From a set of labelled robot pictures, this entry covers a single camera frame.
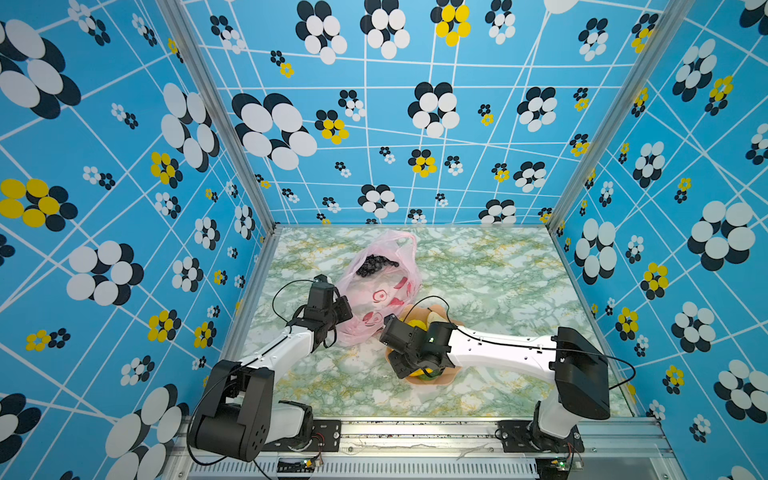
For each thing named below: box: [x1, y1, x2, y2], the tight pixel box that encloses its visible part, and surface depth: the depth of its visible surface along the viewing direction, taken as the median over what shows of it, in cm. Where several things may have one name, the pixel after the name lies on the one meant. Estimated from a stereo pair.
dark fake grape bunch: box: [356, 254, 400, 278], surface depth 105 cm
